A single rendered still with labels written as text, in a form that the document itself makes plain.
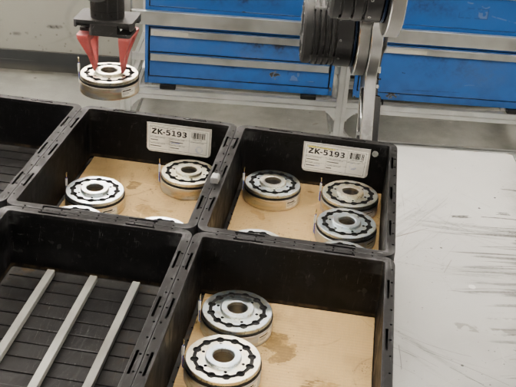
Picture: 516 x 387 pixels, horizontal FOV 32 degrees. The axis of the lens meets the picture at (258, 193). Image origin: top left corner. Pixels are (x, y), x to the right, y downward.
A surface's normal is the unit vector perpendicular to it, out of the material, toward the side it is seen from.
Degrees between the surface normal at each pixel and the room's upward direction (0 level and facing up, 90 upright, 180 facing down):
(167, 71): 90
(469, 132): 0
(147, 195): 0
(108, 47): 90
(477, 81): 90
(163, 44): 90
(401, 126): 0
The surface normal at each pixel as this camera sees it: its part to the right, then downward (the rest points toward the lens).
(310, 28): 0.01, 0.13
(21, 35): -0.02, 0.48
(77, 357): 0.07, -0.87
